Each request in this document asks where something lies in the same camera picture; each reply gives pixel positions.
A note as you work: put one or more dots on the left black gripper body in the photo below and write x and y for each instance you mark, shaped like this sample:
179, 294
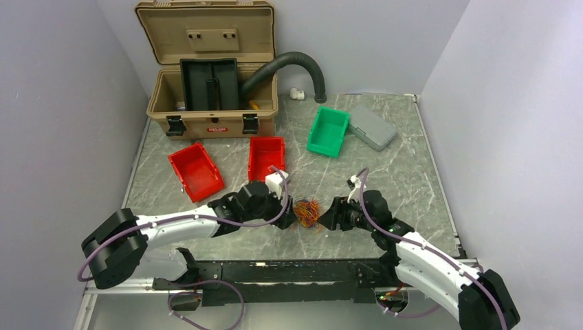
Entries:
269, 210

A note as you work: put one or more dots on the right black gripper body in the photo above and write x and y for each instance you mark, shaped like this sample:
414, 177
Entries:
352, 215

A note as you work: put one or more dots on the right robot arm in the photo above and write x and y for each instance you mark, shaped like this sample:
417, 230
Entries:
476, 299

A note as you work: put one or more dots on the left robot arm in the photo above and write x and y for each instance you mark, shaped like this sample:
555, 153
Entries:
116, 249

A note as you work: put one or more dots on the red bin centre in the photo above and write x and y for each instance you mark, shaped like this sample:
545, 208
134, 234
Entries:
265, 152

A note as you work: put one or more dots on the red bin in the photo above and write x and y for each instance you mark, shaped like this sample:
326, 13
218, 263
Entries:
265, 152
197, 172

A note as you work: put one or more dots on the red bin left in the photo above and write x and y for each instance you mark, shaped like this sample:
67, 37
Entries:
197, 172

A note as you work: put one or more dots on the green plastic bin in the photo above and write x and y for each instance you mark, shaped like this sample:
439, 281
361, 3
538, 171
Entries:
326, 136

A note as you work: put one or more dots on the grey plastic case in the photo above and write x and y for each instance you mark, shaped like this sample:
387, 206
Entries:
371, 128

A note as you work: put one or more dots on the yellow tool in toolbox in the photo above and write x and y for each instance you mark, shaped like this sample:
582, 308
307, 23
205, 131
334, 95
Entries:
253, 105

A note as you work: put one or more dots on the white pipe fitting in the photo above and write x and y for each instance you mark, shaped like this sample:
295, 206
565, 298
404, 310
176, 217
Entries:
296, 94

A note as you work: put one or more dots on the black toolbox tray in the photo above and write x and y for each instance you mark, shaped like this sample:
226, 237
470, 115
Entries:
210, 85

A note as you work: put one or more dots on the tan open toolbox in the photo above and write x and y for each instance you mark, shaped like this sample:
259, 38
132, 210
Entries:
206, 51

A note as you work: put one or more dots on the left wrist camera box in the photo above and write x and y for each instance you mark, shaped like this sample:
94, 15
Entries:
275, 184

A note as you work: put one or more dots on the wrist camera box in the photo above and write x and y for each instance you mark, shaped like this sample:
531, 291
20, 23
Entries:
275, 184
357, 187

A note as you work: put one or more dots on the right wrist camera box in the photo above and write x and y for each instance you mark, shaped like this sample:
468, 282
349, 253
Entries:
357, 187

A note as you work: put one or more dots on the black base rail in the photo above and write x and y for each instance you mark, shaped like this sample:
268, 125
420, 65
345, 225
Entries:
285, 281

